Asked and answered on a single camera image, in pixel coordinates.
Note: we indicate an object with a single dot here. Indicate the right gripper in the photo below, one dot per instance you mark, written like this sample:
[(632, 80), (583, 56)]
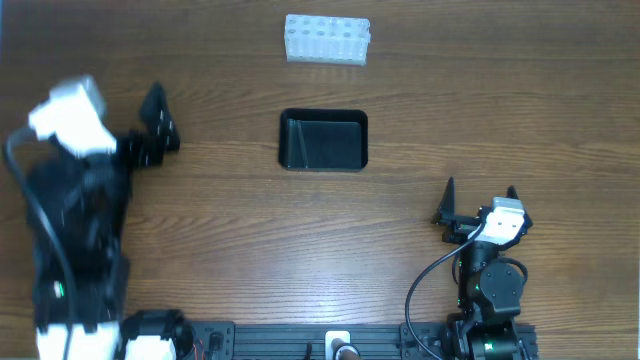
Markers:
[(457, 227)]

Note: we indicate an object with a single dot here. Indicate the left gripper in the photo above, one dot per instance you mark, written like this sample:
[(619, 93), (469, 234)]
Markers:
[(142, 150)]

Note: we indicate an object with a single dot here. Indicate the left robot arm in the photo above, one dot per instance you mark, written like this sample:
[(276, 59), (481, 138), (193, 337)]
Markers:
[(80, 210)]

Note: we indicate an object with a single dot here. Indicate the clear test tube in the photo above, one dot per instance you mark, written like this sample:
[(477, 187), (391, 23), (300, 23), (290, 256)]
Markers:
[(302, 145), (291, 145)]

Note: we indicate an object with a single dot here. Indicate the black tray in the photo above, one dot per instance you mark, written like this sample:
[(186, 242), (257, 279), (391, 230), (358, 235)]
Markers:
[(340, 145)]

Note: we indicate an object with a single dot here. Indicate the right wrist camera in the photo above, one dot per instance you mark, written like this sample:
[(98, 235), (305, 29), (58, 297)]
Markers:
[(504, 220)]

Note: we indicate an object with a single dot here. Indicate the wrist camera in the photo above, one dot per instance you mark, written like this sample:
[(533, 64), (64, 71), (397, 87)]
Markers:
[(70, 117), (504, 220)]

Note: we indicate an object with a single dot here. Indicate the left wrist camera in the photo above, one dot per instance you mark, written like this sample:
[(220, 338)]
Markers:
[(70, 117)]

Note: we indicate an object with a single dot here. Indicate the mounting rail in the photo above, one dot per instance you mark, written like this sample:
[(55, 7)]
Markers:
[(290, 342)]

